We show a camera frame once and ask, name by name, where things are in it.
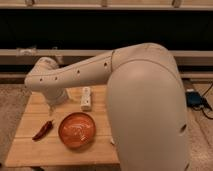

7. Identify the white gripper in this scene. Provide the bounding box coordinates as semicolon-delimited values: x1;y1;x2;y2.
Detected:
44;88;69;114

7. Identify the orange ceramic bowl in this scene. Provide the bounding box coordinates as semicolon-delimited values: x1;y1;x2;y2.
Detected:
58;112;96;149

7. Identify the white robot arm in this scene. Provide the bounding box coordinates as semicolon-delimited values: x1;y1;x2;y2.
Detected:
25;43;190;171

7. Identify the red chili pepper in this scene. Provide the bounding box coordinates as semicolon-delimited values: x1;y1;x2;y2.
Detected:
32;120;53;141

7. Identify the wooden table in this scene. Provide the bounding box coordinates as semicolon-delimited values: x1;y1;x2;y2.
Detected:
5;86;119;167

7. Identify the blue box on floor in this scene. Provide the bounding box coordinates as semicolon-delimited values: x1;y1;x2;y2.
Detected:
185;89;212;109

